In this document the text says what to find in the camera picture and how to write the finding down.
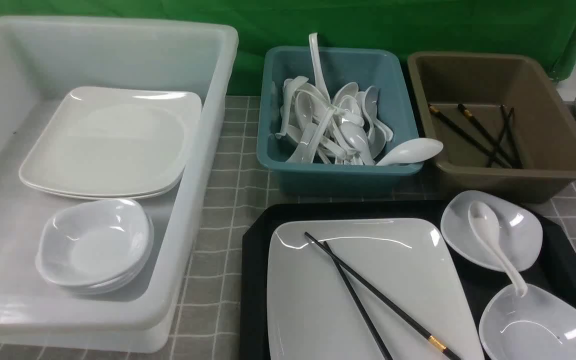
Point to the large white rice plate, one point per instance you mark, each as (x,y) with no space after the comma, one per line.
(310,313)

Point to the white ceramic spoon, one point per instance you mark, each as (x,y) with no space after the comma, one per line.
(485,225)

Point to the black chopstick gold band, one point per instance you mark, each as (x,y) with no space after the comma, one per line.
(446,351)

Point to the white bowl tray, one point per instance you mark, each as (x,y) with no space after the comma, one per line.
(536,326)
(521,233)

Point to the white square plate stack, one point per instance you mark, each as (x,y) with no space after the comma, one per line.
(114,143)

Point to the pile of white spoons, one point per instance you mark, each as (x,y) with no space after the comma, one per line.
(345,130)

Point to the white spoon on bin rim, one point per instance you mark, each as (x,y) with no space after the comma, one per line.
(413,151)

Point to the teal plastic bin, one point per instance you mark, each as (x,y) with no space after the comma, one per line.
(366,67)

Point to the white bowl stack in tub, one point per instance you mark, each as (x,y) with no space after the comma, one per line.
(95,247)

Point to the brown plastic bin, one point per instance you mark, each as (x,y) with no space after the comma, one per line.
(543,131)

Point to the black chopstick in brown bin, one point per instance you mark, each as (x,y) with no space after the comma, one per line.
(468,138)

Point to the large white plastic tub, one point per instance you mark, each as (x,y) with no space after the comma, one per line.
(43,57)

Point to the grey checked tablecloth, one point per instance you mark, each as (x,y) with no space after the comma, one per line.
(204,320)

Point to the green backdrop cloth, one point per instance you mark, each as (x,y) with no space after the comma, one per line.
(544,30)

